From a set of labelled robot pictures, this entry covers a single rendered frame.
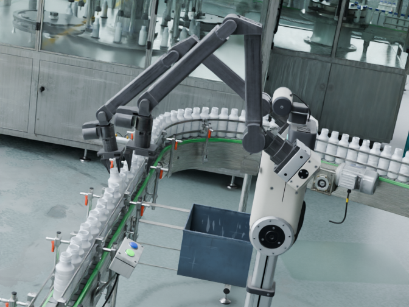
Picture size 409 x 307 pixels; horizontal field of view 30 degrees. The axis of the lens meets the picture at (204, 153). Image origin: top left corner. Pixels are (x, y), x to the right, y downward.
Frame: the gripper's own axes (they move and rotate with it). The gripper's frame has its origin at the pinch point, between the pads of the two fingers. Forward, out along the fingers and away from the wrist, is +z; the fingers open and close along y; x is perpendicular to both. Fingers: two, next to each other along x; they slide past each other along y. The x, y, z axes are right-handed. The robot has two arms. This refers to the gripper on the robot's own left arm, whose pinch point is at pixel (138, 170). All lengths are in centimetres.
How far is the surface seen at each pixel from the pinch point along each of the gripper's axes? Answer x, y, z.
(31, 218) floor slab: 230, -110, 140
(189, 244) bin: 56, 17, 51
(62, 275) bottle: -28.8, -15.4, 29.1
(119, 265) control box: -10.5, -0.8, 31.7
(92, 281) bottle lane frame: -9.1, -10.0, 40.6
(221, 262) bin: 56, 32, 57
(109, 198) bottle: 26.0, -14.3, 23.7
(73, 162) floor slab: 349, -115, 140
